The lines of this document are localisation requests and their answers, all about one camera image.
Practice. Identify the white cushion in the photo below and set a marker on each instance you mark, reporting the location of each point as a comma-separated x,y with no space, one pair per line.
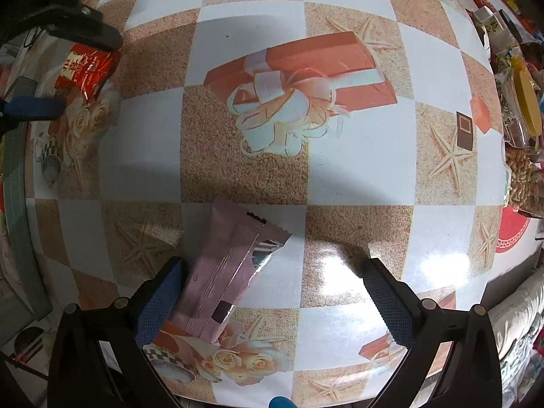
518,327

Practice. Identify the red packet with yellow print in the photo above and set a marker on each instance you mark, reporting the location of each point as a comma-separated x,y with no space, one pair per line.
87,70

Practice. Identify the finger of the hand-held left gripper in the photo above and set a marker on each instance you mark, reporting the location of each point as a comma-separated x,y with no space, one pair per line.
34,108
93,34

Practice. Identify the bag of peanuts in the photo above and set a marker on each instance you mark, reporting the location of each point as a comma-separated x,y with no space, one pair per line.
525,178

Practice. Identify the jar with yellow lid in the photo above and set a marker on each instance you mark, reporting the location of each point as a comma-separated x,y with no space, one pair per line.
527,102

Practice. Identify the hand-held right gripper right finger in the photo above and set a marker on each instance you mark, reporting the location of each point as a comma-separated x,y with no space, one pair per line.
389,306

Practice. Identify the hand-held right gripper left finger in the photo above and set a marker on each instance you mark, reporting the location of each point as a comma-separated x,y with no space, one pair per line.
159,306

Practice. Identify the pink snack packet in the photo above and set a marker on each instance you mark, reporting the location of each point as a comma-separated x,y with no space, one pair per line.
225,263

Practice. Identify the checkered printed tablecloth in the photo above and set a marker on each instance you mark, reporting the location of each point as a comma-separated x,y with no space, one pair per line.
361,157

